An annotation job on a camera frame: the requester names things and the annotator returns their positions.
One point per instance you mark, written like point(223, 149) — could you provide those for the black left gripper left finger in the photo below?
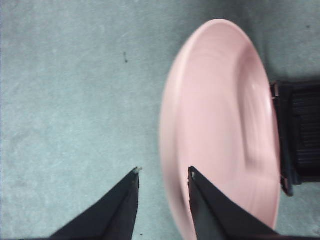
point(110, 220)

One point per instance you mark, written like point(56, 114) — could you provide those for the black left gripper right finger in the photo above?
point(220, 222)

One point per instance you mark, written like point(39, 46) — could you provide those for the pink round plate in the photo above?
point(220, 100)

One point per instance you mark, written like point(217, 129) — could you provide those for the black plastic dish rack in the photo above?
point(305, 125)

